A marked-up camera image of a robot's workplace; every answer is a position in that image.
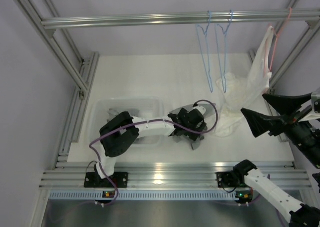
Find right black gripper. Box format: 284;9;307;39
240;92;320;169

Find grey tank top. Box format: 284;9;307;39
107;108;140;123
168;103;216;151

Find blue wire hanger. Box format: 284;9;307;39
195;11;214;93
214;10;234;94

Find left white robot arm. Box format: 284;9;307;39
95;105;208;187

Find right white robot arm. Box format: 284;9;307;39
229;90;320;227

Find white tank top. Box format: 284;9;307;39
214;25;275;138

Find white plastic basket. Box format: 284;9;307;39
86;97;165;144

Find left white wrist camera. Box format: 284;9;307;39
192;103;207;118

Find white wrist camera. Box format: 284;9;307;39
297;88;320;122
192;103;207;118

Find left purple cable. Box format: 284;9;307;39
89;99;219;204

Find purple cable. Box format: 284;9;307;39
249;173;272;205
89;99;219;204

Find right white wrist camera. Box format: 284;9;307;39
297;88;320;122

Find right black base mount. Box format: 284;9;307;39
216;171;243;189

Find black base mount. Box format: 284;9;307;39
216;171;243;189
84;172;129;189

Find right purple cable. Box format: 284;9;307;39
249;173;272;205

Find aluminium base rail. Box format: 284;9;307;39
39;162;312;190

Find pink wire hanger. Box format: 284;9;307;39
264;7;293;75

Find right aluminium frame post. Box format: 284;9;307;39
247;0;320;143

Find aluminium top rail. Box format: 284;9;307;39
41;8;320;30

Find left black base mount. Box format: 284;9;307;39
84;172;129;189

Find white slotted cable duct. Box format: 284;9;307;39
49;190;239;201

